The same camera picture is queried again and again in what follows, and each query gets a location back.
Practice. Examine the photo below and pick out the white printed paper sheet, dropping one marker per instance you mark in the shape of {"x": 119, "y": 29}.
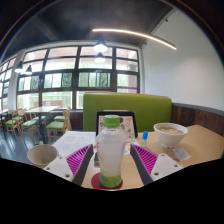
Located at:
{"x": 73, "y": 141}

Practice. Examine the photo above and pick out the flat round red coaster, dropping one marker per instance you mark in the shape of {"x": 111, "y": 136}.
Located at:
{"x": 95, "y": 181}

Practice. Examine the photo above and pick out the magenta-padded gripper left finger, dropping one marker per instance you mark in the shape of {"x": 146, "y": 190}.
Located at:
{"x": 77, "y": 160}

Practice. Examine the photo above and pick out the group of pendant ceiling lamps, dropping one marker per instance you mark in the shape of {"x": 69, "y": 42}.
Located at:
{"x": 100, "y": 50}

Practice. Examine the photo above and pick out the long linear ceiling light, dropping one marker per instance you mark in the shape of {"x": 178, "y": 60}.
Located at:
{"x": 136, "y": 35}

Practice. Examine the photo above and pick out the white bowl of soup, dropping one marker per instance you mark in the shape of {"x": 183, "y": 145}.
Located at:
{"x": 170, "y": 133}

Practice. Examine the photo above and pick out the beige cup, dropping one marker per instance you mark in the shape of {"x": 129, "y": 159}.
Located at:
{"x": 41, "y": 155}

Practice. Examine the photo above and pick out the green upholstered booth seat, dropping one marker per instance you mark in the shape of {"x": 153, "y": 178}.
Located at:
{"x": 133, "y": 110}

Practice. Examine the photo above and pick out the small white paper slip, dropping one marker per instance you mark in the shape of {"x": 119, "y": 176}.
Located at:
{"x": 181, "y": 154}

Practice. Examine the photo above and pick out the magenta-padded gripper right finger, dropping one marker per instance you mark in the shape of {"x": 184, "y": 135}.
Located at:
{"x": 150, "y": 161}

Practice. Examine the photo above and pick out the small blue-capped bottle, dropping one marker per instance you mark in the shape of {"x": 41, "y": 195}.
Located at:
{"x": 144, "y": 138}

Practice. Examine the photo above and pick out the wooden dining table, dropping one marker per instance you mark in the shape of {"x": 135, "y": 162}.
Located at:
{"x": 41, "y": 111}

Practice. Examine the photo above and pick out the clear green-capped drink bottle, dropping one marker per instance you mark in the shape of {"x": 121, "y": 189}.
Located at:
{"x": 110, "y": 150}

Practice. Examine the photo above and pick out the group of green-seated wooden chairs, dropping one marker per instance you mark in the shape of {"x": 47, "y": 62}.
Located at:
{"x": 50, "y": 124}

